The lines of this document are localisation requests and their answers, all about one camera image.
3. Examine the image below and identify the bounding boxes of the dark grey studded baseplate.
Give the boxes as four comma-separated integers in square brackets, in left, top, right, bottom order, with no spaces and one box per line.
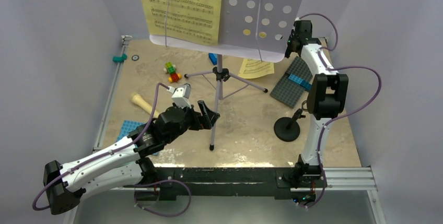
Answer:
[270,57,313,108]

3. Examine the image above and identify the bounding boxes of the black desktop microphone stand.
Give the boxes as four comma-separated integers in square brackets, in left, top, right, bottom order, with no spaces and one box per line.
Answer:
[273,100,308,142]

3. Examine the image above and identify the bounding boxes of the teal plastic clip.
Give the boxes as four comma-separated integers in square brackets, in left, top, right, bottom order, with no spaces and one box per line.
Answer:
[112,53,127,63]

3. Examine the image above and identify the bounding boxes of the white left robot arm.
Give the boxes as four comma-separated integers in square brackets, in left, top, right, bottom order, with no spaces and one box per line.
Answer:
[42,100,220,215]

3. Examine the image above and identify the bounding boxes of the black front mounting rail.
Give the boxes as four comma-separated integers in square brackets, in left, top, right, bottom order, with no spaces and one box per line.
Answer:
[135,167,322,201]

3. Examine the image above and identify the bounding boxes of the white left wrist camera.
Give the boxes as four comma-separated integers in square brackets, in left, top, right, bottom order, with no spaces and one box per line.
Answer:
[168,84,192,109]

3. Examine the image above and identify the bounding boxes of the yellow sheet music page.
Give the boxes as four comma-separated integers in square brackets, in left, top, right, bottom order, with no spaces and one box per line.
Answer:
[238,58,275,79]
[141,0,222,46]

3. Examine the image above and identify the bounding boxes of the blue brick under stand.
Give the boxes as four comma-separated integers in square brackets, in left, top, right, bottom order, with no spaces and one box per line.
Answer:
[208,53,218,65]

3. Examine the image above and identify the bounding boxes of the light blue studded baseplate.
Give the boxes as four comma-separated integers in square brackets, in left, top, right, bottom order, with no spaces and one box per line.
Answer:
[116,120,145,143]

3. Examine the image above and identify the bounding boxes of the cream yellow microphone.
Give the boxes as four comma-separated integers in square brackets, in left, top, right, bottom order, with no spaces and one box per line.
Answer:
[130,93,160,118]

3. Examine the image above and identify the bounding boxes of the aluminium left frame rail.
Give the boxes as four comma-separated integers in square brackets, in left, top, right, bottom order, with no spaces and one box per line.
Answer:
[62,35,133,224]

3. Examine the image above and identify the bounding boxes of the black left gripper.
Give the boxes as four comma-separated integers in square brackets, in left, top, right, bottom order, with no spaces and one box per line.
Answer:
[165,100,219,144]

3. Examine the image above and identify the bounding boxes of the colourful toy brick car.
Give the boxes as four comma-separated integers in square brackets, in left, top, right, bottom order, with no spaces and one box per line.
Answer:
[163,62,182,83]

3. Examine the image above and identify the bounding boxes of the lilac tripod music stand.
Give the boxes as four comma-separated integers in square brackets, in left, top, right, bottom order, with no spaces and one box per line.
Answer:
[149,0,312,151]

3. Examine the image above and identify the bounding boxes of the blue brick on baseplate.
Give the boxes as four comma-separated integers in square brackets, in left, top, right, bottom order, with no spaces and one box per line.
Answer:
[288,74,311,91]

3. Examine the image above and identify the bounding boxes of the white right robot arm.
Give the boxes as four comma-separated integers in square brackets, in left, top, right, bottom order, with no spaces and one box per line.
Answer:
[285,20,348,187]

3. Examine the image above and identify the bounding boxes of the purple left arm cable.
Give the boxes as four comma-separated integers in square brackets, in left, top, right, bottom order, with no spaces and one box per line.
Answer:
[31,82,192,217]

